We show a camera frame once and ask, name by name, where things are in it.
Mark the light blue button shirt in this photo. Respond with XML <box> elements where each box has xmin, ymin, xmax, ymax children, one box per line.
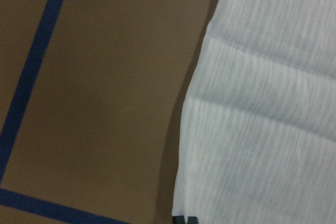
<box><xmin>172</xmin><ymin>0</ymin><xmax>335</xmax><ymax>223</ymax></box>

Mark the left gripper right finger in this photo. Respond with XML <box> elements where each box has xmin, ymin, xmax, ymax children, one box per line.
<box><xmin>187</xmin><ymin>216</ymin><xmax>198</xmax><ymax>224</ymax></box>

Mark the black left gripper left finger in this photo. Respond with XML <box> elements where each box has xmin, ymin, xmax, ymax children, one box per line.
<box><xmin>172</xmin><ymin>216</ymin><xmax>185</xmax><ymax>224</ymax></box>

